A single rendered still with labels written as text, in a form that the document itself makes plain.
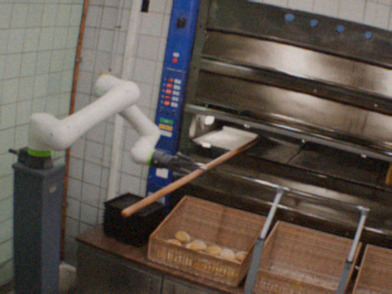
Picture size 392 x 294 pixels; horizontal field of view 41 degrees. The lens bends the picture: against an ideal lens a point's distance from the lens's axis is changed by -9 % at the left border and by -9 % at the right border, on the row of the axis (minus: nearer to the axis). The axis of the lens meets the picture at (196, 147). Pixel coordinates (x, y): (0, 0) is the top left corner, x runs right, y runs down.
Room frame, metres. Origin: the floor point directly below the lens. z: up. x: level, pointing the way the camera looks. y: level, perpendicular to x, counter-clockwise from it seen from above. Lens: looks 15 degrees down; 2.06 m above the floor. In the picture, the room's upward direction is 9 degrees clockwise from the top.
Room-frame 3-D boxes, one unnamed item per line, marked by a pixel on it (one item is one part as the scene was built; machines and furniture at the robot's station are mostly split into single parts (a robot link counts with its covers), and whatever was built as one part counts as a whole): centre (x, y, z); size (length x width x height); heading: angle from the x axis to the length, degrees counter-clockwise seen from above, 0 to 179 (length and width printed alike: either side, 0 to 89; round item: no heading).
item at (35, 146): (2.46, 0.72, 1.36); 0.16 x 0.13 x 0.19; 48
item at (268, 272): (2.82, -0.72, 0.72); 0.56 x 0.49 x 0.28; 69
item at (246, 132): (3.92, -0.48, 1.19); 0.55 x 0.36 x 0.03; 69
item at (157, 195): (2.87, -0.07, 1.20); 1.71 x 0.03 x 0.03; 159
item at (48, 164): (2.49, 0.78, 1.23); 0.26 x 0.15 x 0.06; 73
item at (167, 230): (3.04, -0.16, 0.72); 0.56 x 0.49 x 0.28; 70
